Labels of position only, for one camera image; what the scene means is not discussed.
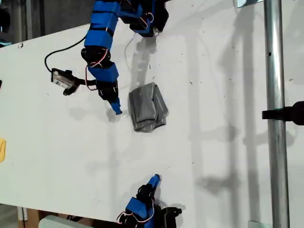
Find grey striped towel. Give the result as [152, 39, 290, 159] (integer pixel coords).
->
[128, 81, 170, 133]

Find light grey box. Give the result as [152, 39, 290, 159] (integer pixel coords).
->
[38, 214, 83, 228]

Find grey metal upright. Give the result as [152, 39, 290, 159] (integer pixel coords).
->
[25, 0, 33, 40]

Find brown wooden table leg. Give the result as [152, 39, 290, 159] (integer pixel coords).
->
[23, 208, 40, 228]

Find yellow object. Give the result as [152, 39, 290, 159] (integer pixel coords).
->
[0, 138, 7, 163]

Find black clamp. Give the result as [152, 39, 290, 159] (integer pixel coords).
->
[261, 100, 304, 126]

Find black camera stalk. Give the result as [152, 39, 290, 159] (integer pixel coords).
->
[72, 77, 98, 86]

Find red white servo wire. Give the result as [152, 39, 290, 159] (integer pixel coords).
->
[85, 47, 113, 91]
[139, 12, 155, 29]
[116, 199, 157, 224]

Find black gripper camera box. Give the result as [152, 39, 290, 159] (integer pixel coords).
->
[162, 206, 183, 228]
[50, 67, 81, 96]

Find thin white cable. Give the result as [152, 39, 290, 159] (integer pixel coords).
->
[124, 33, 137, 70]

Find black camera cable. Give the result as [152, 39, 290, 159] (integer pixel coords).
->
[44, 35, 88, 72]

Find steel post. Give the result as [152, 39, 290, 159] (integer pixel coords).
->
[263, 0, 291, 228]

